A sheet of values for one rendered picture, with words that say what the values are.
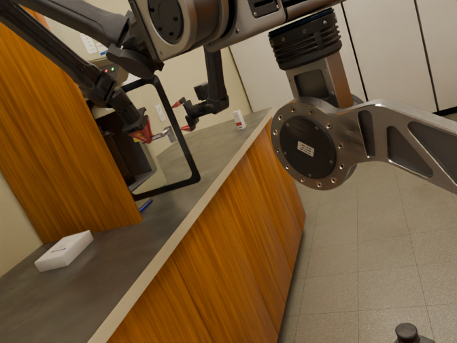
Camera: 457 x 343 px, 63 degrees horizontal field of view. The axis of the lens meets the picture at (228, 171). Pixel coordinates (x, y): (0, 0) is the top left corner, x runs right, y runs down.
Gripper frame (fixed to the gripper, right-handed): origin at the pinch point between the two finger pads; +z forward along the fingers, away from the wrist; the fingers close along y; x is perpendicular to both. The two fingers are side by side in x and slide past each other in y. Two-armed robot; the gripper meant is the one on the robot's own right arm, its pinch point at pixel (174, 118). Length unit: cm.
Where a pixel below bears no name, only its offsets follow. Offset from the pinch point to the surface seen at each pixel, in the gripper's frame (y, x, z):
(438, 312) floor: -119, 7, -83
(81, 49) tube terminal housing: 39.7, 19.1, 12.2
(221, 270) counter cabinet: -51, 43, -14
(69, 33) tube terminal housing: 46, 21, 12
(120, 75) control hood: 25.7, 11.2, 7.2
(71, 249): -16, 65, 19
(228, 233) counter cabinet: -46, 26, -14
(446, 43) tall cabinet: -72, -267, -149
